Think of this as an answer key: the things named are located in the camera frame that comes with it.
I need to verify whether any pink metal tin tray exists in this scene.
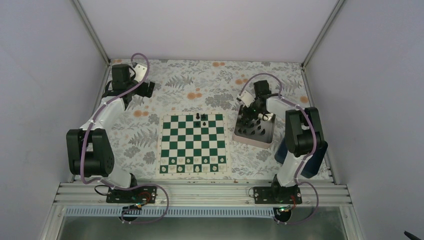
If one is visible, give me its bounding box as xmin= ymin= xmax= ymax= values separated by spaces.
xmin=232 ymin=105 xmax=276 ymax=149

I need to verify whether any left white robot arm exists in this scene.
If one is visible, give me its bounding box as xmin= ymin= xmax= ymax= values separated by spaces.
xmin=66 ymin=63 xmax=155 ymax=203

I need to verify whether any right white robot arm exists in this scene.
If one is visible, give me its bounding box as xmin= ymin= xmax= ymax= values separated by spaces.
xmin=232 ymin=80 xmax=326 ymax=204

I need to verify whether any floral table mat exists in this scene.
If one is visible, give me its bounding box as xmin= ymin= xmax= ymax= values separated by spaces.
xmin=107 ymin=59 xmax=309 ymax=181

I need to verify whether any green white chessboard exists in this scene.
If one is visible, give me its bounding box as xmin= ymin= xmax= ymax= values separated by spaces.
xmin=156 ymin=111 xmax=232 ymax=179

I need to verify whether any dark blue tin lid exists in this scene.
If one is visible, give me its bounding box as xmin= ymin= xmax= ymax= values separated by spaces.
xmin=274 ymin=107 xmax=329 ymax=179

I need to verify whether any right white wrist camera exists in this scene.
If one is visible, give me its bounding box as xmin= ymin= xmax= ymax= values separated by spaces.
xmin=236 ymin=91 xmax=255 ymax=107

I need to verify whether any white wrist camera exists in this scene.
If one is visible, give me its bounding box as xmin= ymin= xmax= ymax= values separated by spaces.
xmin=236 ymin=91 xmax=255 ymax=107
xmin=133 ymin=64 xmax=148 ymax=82

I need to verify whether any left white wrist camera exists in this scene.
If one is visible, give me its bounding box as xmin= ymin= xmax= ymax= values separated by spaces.
xmin=133 ymin=64 xmax=148 ymax=82

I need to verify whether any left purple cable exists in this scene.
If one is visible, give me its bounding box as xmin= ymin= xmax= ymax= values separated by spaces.
xmin=80 ymin=52 xmax=170 ymax=225

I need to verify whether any purple cable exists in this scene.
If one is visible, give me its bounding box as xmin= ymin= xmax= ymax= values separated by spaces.
xmin=238 ymin=72 xmax=320 ymax=226
xmin=80 ymin=52 xmax=170 ymax=225

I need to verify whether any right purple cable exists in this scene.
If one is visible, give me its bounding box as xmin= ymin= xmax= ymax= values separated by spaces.
xmin=238 ymin=72 xmax=320 ymax=226

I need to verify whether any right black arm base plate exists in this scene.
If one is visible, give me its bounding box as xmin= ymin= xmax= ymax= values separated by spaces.
xmin=253 ymin=185 xmax=303 ymax=205

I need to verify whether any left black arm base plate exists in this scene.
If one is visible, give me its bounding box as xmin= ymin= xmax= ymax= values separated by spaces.
xmin=105 ymin=186 xmax=157 ymax=205

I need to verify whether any aluminium rail frame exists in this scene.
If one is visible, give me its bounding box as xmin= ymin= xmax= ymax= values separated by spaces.
xmin=53 ymin=180 xmax=352 ymax=207

